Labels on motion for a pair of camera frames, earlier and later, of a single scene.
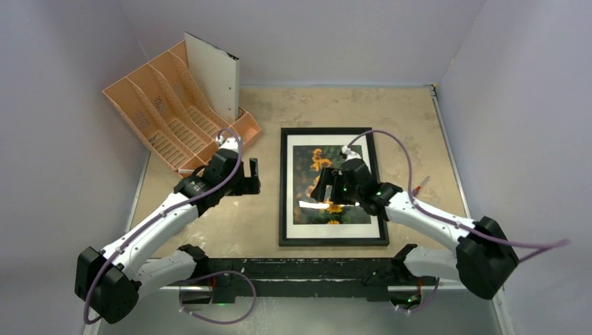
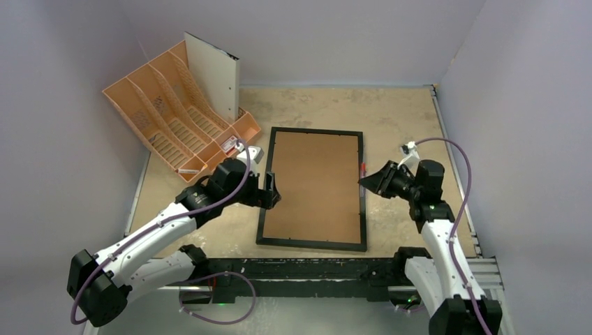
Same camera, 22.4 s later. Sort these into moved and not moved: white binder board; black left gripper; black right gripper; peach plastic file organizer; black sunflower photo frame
Moved: black sunflower photo frame; black right gripper; black left gripper
Not moved: white binder board; peach plastic file organizer
